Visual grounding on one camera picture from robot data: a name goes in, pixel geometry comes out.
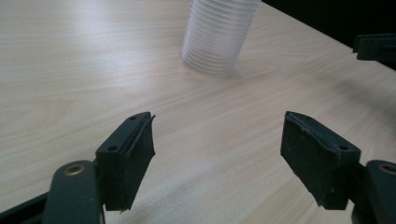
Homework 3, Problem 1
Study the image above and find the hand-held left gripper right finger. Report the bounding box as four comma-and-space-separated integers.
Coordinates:
279, 110, 362, 211

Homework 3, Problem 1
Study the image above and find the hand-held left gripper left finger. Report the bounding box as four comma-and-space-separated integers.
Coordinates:
95, 111, 156, 215

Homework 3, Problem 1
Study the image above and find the stack of clear plastic cups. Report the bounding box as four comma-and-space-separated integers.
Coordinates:
181, 0, 262, 77

